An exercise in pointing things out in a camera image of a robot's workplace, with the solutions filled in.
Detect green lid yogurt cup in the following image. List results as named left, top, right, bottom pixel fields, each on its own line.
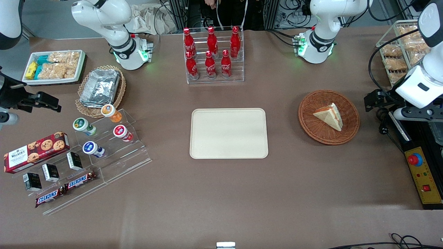
left=73, top=118, right=97, bottom=136

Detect cream plastic tray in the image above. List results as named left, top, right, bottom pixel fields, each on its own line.
left=190, top=108, right=269, bottom=159

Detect Snickers chocolate bar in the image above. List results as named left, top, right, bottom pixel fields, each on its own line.
left=35, top=187, right=66, bottom=209
left=64, top=171, right=98, bottom=192

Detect red lid yogurt cup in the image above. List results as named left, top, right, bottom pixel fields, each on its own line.
left=113, top=125, right=134, bottom=142

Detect light wicker basket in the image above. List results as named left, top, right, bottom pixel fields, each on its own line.
left=75, top=65, right=126, bottom=119

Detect yellow emergency stop control box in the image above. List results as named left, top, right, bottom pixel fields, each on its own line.
left=404, top=147, right=443, bottom=205

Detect triangular sandwich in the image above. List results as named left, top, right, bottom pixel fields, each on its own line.
left=313, top=103, right=344, bottom=132

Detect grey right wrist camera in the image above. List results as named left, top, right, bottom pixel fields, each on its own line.
left=0, top=111, right=20, bottom=127

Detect clear acrylic bottle rack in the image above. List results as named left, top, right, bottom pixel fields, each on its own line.
left=183, top=26, right=245, bottom=85

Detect clear acrylic stepped stand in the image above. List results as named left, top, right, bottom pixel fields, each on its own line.
left=71, top=109, right=153, bottom=184
left=12, top=149, right=108, bottom=216

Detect black appliance frame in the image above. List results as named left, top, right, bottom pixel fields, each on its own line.
left=388, top=118, right=443, bottom=210

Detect white rectangular snack tray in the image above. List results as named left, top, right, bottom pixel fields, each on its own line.
left=22, top=50, right=87, bottom=86

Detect yellow snack packet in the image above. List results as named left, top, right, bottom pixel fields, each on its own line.
left=25, top=61, right=38, bottom=80

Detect red cola bottle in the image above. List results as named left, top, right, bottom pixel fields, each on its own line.
left=183, top=28, right=196, bottom=58
left=207, top=26, right=219, bottom=56
left=221, top=49, right=232, bottom=79
left=205, top=51, right=217, bottom=80
left=230, top=26, right=241, bottom=58
left=186, top=51, right=200, bottom=81

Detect beige crumpled cloth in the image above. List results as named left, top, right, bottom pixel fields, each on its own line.
left=124, top=3, right=178, bottom=35

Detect white wire rack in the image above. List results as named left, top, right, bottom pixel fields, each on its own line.
left=376, top=19, right=434, bottom=87

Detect blue lid yogurt cup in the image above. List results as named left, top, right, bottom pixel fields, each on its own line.
left=82, top=141, right=106, bottom=158

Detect round brown wicker basket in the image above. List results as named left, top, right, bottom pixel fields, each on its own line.
left=298, top=90, right=360, bottom=145

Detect clear rice cracker bag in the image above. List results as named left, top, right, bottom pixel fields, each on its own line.
left=48, top=51, right=81, bottom=65
left=39, top=63, right=78, bottom=80

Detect small black box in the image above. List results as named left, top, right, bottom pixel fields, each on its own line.
left=42, top=163, right=60, bottom=183
left=23, top=172, right=43, bottom=192
left=66, top=152, right=84, bottom=171

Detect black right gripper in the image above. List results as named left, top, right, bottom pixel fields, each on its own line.
left=0, top=68, right=62, bottom=113

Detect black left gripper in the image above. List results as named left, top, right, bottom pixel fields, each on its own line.
left=364, top=89, right=399, bottom=112

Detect orange lid yogurt cup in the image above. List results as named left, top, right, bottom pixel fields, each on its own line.
left=101, top=104, right=123, bottom=123

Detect black floor cables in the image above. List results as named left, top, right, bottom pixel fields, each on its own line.
left=328, top=233, right=443, bottom=249

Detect red Walkers cookie box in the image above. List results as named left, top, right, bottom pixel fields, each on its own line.
left=3, top=131, right=71, bottom=174

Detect clear plastic container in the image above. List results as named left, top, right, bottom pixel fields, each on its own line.
left=431, top=122, right=443, bottom=146

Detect person in dark clothes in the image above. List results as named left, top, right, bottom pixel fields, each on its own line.
left=204, top=0, right=250, bottom=30

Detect black power cable with plug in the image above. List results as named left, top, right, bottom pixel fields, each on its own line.
left=377, top=108, right=405, bottom=153

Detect stack of foil trays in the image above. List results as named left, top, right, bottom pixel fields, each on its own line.
left=79, top=68, right=121, bottom=109

